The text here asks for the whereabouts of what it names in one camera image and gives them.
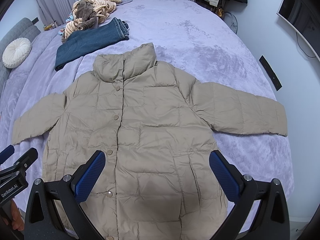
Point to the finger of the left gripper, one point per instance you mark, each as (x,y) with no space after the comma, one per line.
(22,164)
(6,153)

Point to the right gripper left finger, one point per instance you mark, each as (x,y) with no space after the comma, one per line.
(42,219)

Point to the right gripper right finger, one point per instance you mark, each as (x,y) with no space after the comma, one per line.
(271,220)

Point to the beige puffer jacket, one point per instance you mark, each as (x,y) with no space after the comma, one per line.
(155,123)

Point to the brown beige clothes pile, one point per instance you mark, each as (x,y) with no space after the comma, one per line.
(87,14)

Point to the person's left hand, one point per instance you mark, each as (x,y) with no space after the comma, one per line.
(17,221)

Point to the round white pillow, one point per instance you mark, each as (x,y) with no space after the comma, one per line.
(16,52)

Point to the grey quilted headboard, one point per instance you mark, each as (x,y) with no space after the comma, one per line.
(24,28)

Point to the folded blue jeans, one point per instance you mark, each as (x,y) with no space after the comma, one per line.
(83,42)

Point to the lavender plush bed blanket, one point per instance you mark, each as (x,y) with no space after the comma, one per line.
(183,34)

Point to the round fan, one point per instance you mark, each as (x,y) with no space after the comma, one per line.
(231,21)

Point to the black strip on wall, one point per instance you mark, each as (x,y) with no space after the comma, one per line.
(271,74)

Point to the wall mounted television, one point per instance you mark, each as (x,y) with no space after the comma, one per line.
(296,14)

